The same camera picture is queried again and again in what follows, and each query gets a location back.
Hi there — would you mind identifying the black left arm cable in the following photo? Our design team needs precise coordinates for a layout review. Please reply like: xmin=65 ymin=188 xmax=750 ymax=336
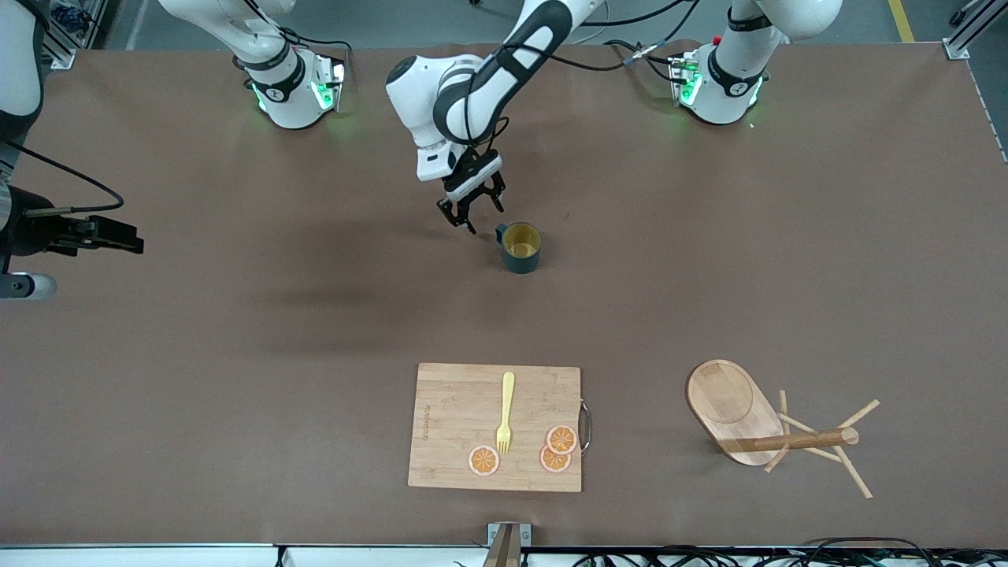
xmin=461 ymin=0 xmax=702 ymax=170

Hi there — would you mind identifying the black left base cable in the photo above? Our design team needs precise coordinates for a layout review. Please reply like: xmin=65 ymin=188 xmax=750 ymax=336
xmin=602 ymin=39 xmax=687 ymax=86

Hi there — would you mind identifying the bamboo cutting board metal handle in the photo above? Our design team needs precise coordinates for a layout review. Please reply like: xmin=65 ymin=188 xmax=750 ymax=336
xmin=408 ymin=362 xmax=593 ymax=494

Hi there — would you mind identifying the black cable bundle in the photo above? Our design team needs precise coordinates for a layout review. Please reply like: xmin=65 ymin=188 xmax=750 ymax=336
xmin=571 ymin=537 xmax=1008 ymax=567

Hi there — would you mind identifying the aluminium frame post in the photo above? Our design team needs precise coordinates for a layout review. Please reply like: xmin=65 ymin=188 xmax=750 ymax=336
xmin=941 ymin=0 xmax=1008 ymax=61

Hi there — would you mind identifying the yellow plastic fork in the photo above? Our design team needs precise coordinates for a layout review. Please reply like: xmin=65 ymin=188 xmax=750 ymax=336
xmin=495 ymin=372 xmax=517 ymax=457

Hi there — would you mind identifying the aluminium frame with clutter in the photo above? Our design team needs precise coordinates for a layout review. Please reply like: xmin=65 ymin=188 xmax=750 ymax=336
xmin=43 ymin=0 xmax=120 ymax=72

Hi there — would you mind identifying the wooden mug tree rack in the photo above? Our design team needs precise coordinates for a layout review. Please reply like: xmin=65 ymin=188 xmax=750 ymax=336
xmin=685 ymin=359 xmax=881 ymax=500

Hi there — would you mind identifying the black base cable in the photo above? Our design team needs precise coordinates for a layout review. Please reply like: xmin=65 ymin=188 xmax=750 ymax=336
xmin=276 ymin=30 xmax=353 ymax=76
xmin=602 ymin=39 xmax=687 ymax=86

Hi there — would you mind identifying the grey metal camera bracket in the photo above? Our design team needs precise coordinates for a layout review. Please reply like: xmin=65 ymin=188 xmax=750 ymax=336
xmin=482 ymin=522 xmax=533 ymax=567

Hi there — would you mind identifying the black right base cable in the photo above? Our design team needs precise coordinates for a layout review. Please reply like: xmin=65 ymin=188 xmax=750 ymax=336
xmin=276 ymin=30 xmax=353 ymax=76

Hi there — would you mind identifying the dark teal cup yellow inside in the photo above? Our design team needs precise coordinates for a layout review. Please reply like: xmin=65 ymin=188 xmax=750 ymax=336
xmin=495 ymin=221 xmax=543 ymax=275

